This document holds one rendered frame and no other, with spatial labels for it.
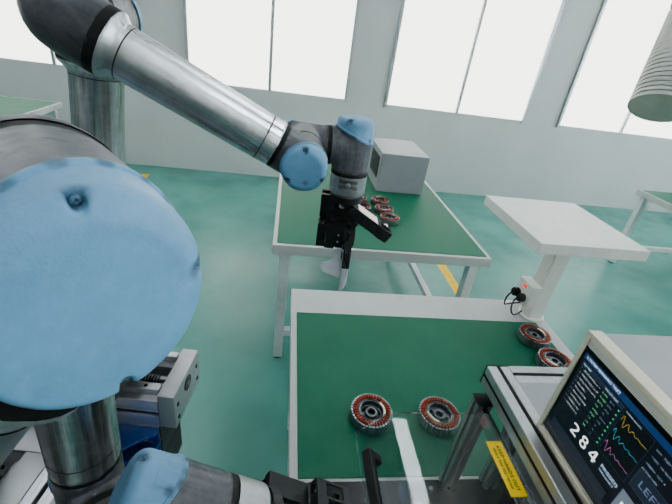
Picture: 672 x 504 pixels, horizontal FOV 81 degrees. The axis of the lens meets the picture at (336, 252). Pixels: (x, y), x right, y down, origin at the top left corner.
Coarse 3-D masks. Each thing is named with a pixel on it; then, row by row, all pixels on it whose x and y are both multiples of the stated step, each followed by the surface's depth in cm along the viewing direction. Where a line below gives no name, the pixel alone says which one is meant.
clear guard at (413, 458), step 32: (384, 416) 71; (416, 416) 71; (448, 416) 72; (480, 416) 73; (384, 448) 67; (416, 448) 65; (448, 448) 66; (480, 448) 67; (512, 448) 68; (384, 480) 63; (416, 480) 60; (448, 480) 61; (480, 480) 62
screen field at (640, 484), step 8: (640, 472) 47; (632, 480) 48; (640, 480) 47; (648, 480) 46; (632, 488) 48; (640, 488) 47; (648, 488) 46; (640, 496) 47; (648, 496) 46; (656, 496) 45
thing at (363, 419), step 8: (360, 400) 107; (368, 400) 108; (376, 400) 108; (384, 400) 108; (352, 408) 105; (360, 408) 107; (368, 408) 107; (376, 408) 108; (384, 408) 106; (352, 416) 104; (360, 416) 103; (368, 416) 105; (376, 416) 105; (360, 424) 101; (368, 424) 101
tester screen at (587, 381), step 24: (576, 384) 58; (600, 384) 54; (576, 408) 58; (600, 408) 54; (624, 408) 50; (552, 432) 62; (600, 432) 53; (624, 432) 50; (648, 432) 47; (624, 456) 50; (648, 456) 46; (600, 480) 53; (624, 480) 49
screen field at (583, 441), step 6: (570, 426) 59; (576, 426) 58; (570, 432) 59; (576, 432) 58; (582, 432) 56; (576, 438) 58; (582, 438) 56; (582, 444) 56; (588, 444) 55; (582, 450) 56; (588, 450) 55; (594, 450) 54; (588, 456) 55; (594, 456) 54; (600, 456) 53; (594, 462) 54
